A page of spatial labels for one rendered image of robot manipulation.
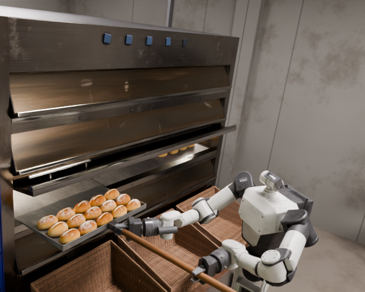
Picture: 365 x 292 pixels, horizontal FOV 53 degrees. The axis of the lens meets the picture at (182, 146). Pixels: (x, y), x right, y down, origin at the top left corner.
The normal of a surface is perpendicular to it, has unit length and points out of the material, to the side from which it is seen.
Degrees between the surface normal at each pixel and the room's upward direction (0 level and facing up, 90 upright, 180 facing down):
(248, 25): 90
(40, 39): 90
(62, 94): 70
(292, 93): 90
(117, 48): 90
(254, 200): 46
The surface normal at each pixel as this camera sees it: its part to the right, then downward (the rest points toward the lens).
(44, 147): 0.79, -0.05
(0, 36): 0.79, 0.29
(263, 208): -0.55, -0.63
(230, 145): -0.54, 0.21
